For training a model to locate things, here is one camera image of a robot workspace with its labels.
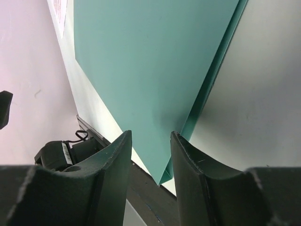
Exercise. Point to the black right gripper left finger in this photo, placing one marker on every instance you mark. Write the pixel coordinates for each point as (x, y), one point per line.
(90, 193)

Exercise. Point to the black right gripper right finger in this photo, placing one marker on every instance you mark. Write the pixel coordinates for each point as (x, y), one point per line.
(210, 193)

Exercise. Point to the teal folder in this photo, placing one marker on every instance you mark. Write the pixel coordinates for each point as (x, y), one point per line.
(147, 60)

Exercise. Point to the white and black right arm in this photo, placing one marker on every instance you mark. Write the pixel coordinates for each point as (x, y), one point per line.
(56, 153)

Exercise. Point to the printed white paper sheet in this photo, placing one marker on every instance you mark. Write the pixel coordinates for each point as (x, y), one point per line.
(62, 16)

